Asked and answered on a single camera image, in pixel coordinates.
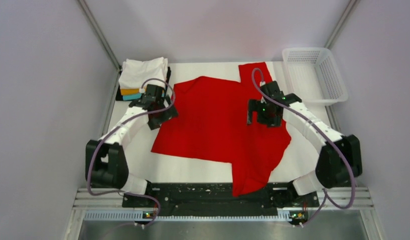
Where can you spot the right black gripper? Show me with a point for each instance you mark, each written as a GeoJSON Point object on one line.
{"type": "Point", "coordinates": [256, 105]}

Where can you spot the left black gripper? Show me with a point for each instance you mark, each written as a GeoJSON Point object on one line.
{"type": "Point", "coordinates": [169, 113]}

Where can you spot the red t shirt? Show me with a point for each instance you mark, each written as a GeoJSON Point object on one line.
{"type": "Point", "coordinates": [212, 125]}

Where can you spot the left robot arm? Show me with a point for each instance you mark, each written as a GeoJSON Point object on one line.
{"type": "Point", "coordinates": [106, 163]}

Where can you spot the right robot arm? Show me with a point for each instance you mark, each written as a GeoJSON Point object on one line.
{"type": "Point", "coordinates": [339, 160]}

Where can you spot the teal folded t shirt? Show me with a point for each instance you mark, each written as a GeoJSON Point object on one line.
{"type": "Point", "coordinates": [131, 97]}

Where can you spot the yellow folded t shirt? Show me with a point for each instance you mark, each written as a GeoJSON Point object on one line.
{"type": "Point", "coordinates": [126, 92]}

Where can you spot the black folded t shirt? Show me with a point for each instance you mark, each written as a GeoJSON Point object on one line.
{"type": "Point", "coordinates": [118, 96]}

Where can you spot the white folded t shirt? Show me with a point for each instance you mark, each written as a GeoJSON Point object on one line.
{"type": "Point", "coordinates": [135, 72]}

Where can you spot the white plastic basket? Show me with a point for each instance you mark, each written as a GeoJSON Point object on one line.
{"type": "Point", "coordinates": [313, 74]}

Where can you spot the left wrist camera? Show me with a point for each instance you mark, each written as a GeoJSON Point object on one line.
{"type": "Point", "coordinates": [152, 94]}

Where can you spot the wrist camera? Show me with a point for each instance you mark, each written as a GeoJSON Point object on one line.
{"type": "Point", "coordinates": [271, 90]}
{"type": "Point", "coordinates": [152, 94]}

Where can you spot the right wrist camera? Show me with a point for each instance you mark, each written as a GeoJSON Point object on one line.
{"type": "Point", "coordinates": [271, 90]}

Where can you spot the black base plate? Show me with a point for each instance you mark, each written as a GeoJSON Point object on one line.
{"type": "Point", "coordinates": [217, 200]}

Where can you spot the aluminium frame rail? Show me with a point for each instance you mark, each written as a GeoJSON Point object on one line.
{"type": "Point", "coordinates": [109, 207]}

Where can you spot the left corner metal post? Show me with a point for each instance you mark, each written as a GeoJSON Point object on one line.
{"type": "Point", "coordinates": [99, 33]}

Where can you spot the corner metal post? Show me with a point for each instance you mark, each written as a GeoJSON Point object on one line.
{"type": "Point", "coordinates": [346, 14]}
{"type": "Point", "coordinates": [99, 33]}

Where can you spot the right corner metal post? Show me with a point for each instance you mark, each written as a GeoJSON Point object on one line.
{"type": "Point", "coordinates": [346, 14]}

